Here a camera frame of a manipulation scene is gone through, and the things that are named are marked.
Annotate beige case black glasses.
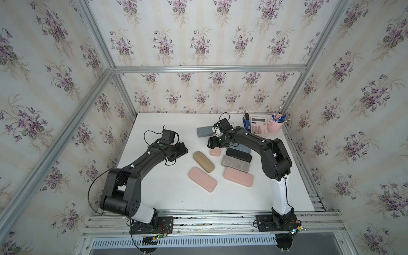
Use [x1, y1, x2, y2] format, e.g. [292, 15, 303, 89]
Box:
[226, 148, 252, 163]

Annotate pink case white sunglasses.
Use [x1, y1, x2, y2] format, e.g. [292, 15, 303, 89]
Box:
[209, 147, 222, 157]

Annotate grey teal-lined glasses case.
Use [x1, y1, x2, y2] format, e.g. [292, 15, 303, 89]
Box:
[196, 126, 214, 138]

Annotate beige case brown glasses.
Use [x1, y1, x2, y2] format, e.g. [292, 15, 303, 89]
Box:
[193, 151, 215, 173]

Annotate grey case red sunglasses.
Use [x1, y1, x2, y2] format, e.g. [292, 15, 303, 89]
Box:
[221, 155, 250, 173]

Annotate teal case black glasses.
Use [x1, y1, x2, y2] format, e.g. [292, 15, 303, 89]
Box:
[230, 144, 251, 154]

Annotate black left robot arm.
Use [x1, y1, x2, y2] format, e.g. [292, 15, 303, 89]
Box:
[100, 142, 188, 225]

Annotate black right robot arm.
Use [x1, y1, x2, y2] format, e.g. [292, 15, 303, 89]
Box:
[207, 118, 294, 221]

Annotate blue black stapler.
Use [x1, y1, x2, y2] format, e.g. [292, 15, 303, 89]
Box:
[242, 113, 251, 133]

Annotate pink calculator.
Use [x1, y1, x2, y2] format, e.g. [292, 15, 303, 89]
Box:
[250, 116, 268, 136]

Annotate pink pen cup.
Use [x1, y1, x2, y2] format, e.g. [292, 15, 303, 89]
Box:
[267, 119, 284, 134]

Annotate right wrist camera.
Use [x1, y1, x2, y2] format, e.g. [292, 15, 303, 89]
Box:
[212, 124, 222, 137]

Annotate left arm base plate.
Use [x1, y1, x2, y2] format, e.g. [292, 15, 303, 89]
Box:
[129, 217, 174, 235]

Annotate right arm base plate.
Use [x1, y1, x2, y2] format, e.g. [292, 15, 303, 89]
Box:
[253, 212, 301, 234]

